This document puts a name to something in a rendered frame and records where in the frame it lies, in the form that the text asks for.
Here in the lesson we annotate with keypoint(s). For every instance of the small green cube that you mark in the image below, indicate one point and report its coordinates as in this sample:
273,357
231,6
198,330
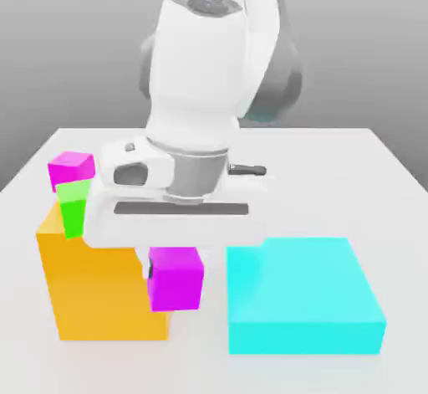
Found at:
73,213

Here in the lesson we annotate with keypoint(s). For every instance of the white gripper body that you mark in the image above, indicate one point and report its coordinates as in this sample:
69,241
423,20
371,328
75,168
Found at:
180,225

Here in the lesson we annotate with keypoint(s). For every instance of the large cyan box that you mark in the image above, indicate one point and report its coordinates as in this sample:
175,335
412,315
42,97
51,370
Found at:
301,297

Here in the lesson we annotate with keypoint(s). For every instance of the large orange box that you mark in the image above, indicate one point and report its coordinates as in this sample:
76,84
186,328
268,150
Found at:
100,293

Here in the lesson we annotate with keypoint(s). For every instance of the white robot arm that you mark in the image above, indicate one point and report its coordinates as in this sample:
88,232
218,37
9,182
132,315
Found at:
197,76

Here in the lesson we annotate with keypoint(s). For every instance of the small magenta cube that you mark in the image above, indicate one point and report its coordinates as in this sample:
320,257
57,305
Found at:
177,280
71,167

